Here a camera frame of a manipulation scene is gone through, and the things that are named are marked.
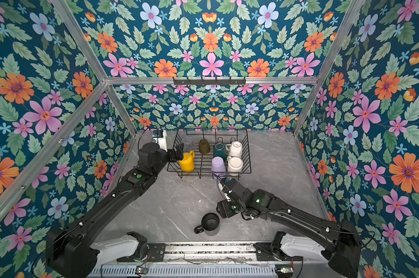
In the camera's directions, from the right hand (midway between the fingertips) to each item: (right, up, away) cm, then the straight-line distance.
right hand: (221, 207), depth 74 cm
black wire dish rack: (-11, +17, +30) cm, 36 cm away
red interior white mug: (+7, +16, +17) cm, 25 cm away
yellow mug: (-18, +17, +19) cm, 31 cm away
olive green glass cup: (-11, +26, +33) cm, 43 cm away
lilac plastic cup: (-2, +15, +13) cm, 20 cm away
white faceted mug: (+8, +25, +22) cm, 34 cm away
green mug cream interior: (-1, +25, +20) cm, 32 cm away
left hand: (-20, +30, +1) cm, 36 cm away
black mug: (-5, -11, +8) cm, 15 cm away
